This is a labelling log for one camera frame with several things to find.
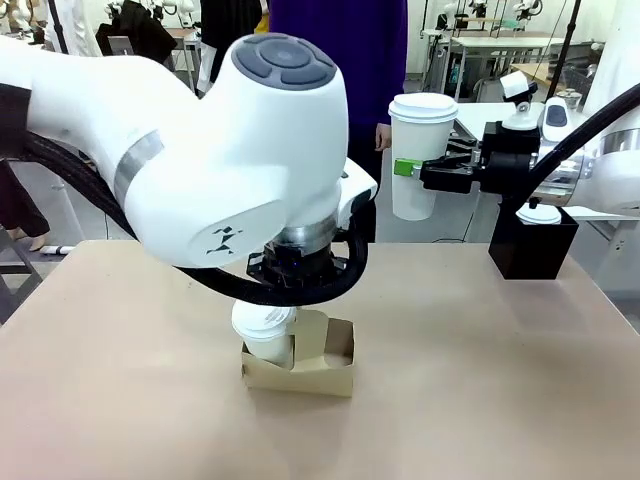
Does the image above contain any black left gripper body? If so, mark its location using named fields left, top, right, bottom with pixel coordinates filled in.
left=246, top=239, right=352, bottom=294

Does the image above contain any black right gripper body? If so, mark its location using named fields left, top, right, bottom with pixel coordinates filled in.
left=481, top=121, right=542, bottom=197

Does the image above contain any tall white lidded paper cup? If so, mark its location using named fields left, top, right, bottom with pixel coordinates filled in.
left=388, top=92, right=460, bottom=222

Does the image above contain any brown cardboard cup carrier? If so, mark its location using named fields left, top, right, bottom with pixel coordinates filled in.
left=240, top=309, right=356, bottom=399

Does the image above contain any white cup lid stack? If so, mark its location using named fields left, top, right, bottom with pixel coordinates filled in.
left=515, top=197, right=563, bottom=227

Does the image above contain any black square holder box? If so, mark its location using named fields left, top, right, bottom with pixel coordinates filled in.
left=488, top=203, right=580, bottom=281

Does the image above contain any grey background workbench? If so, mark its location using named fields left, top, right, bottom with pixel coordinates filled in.
left=421, top=27, right=569, bottom=101

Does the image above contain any person in purple sweater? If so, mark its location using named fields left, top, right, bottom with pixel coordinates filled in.
left=267, top=0, right=410, bottom=245

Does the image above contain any black tripod pole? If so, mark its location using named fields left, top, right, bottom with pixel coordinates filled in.
left=548, top=0, right=585, bottom=104

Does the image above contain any person in black clothes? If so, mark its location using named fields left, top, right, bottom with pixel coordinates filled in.
left=198, top=0, right=271, bottom=97

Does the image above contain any black cloth on stand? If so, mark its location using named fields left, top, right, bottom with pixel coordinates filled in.
left=94, top=0, right=179, bottom=69

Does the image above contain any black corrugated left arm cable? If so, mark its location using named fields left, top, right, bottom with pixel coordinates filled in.
left=19, top=129, right=371, bottom=307

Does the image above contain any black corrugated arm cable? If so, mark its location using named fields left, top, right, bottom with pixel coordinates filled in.
left=19, top=129, right=371, bottom=307
left=494, top=82, right=640, bottom=221

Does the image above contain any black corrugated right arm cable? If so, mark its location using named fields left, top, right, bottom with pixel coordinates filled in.
left=494, top=82, right=640, bottom=221

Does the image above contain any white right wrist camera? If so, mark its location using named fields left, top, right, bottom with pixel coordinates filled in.
left=498, top=71, right=542, bottom=132

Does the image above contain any black metal stand frame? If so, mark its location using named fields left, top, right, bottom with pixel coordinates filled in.
left=0, top=226, right=45, bottom=324

